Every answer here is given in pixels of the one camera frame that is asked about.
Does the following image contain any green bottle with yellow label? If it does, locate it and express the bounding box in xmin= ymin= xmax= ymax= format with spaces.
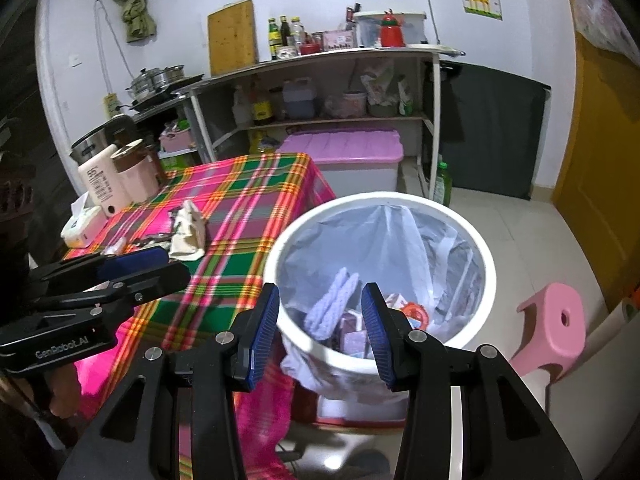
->
xmin=267 ymin=17 xmax=281 ymax=61

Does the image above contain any lavender sponge cloth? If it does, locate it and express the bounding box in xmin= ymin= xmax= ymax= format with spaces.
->
xmin=302 ymin=267 xmax=361 ymax=346

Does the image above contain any stainless steel electric kettle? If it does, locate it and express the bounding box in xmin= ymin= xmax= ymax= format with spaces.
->
xmin=69 ymin=114 xmax=146 ymax=166

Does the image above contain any thin white wall cable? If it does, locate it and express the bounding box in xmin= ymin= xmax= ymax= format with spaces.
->
xmin=94 ymin=0 xmax=118 ymax=96

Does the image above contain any yellow wooden door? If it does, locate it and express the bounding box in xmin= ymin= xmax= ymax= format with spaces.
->
xmin=552 ymin=25 xmax=640 ymax=311

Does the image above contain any person's left hand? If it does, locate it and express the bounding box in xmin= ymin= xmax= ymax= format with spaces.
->
xmin=45 ymin=360 xmax=85 ymax=418

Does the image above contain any green plastic bottle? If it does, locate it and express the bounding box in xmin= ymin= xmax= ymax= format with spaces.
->
xmin=431 ymin=160 xmax=453 ymax=206

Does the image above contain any clear plastic bin bag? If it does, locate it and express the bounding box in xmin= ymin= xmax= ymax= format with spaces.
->
xmin=277 ymin=204 xmax=486 ymax=411

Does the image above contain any red thermos jug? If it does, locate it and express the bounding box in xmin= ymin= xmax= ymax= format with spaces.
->
xmin=379 ymin=9 xmax=405 ymax=48

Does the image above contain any red round plastic lid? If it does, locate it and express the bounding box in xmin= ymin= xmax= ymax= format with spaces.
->
xmin=402 ymin=301 xmax=430 ymax=331

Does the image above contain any wooden cutting board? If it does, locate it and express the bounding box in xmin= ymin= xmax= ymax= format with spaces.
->
xmin=207 ymin=0 xmax=260 ymax=77

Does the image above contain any black cloth covered cabinet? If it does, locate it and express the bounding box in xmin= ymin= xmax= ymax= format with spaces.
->
xmin=425 ymin=62 xmax=552 ymax=201

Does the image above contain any grey kitchen counter shelf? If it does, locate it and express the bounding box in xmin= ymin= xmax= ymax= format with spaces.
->
xmin=172 ymin=44 xmax=466 ymax=201

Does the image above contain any green hanging cloth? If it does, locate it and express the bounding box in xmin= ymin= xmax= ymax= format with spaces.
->
xmin=109 ymin=0 xmax=157 ymax=43

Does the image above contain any clear plastic storage box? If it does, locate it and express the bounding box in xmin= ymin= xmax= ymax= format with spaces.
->
xmin=354 ymin=11 xmax=428 ymax=47

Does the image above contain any cream snack wrapper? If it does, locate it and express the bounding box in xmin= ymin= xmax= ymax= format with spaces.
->
xmin=169 ymin=200 xmax=207 ymax=261

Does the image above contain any pink lidded storage box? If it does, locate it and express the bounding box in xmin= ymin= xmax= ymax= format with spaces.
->
xmin=277 ymin=127 xmax=405 ymax=196

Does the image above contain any white plastic bottle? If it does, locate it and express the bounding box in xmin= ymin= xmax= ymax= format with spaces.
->
xmin=232 ymin=85 xmax=253 ymax=126

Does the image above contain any white round trash bin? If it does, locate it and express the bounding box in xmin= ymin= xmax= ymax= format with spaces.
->
xmin=263 ymin=191 xmax=497 ymax=423

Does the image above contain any pink plastic stool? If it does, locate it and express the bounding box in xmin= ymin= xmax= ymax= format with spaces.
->
xmin=510 ymin=282 xmax=586 ymax=378

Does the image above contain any pink box on counter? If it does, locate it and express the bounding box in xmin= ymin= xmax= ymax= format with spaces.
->
xmin=322 ymin=29 xmax=357 ymax=52

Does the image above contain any small pink container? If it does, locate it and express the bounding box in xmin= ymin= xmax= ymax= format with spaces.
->
xmin=160 ymin=125 xmax=193 ymax=153

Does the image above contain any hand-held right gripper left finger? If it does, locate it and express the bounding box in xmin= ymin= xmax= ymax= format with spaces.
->
xmin=57 ymin=282 xmax=281 ymax=480

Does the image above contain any pink green plaid tablecloth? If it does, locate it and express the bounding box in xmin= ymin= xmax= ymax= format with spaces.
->
xmin=62 ymin=152 xmax=338 ymax=480

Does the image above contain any hanging plastic bag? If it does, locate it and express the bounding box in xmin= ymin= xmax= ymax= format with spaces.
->
xmin=570 ymin=0 xmax=640 ymax=61

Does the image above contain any white tissue pack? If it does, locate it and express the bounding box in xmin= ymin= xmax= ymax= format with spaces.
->
xmin=61 ymin=195 xmax=103 ymax=248

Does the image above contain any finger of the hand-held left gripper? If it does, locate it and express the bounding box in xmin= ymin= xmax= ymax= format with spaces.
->
xmin=35 ymin=261 xmax=192 ymax=318
xmin=30 ymin=247 xmax=171 ymax=291

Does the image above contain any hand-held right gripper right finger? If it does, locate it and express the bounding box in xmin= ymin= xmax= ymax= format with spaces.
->
xmin=361 ymin=282 xmax=583 ymax=480

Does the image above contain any grey wall cable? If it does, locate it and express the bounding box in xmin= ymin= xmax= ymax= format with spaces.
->
xmin=417 ymin=0 xmax=441 ymax=45

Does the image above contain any purple liquid jug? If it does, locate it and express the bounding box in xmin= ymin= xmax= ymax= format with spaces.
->
xmin=282 ymin=77 xmax=317 ymax=120

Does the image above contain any pink jug with brown lid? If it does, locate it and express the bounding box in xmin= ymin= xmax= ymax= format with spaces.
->
xmin=110 ymin=139 xmax=160 ymax=206

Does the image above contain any pink small bucket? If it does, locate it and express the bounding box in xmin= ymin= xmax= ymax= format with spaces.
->
xmin=341 ymin=91 xmax=368 ymax=118

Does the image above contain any cream electric warmer jug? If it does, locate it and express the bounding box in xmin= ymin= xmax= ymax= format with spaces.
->
xmin=77 ymin=144 xmax=133 ymax=218

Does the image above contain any crumpled white plastic bag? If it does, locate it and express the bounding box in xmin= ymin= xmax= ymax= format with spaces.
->
xmin=361 ymin=60 xmax=396 ymax=106

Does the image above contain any green white detergent bottle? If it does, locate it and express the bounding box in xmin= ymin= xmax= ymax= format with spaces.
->
xmin=397 ymin=76 xmax=415 ymax=116

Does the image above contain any soy sauce bottle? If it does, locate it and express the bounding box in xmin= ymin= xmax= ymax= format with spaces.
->
xmin=250 ymin=85 xmax=273 ymax=126

